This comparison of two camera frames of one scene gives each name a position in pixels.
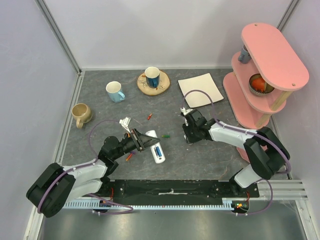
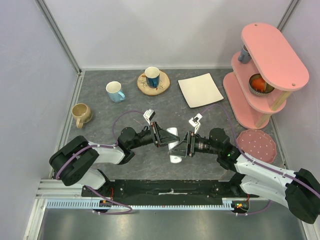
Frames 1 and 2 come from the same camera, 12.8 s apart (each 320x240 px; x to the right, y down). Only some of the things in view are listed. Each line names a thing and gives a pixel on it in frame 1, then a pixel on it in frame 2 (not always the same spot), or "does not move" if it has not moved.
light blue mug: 113,89 does not move
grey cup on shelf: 244,56 does not move
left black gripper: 143,141 → 162,137
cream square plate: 204,82 does not move
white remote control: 156,149 → 174,159
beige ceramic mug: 82,113 does not move
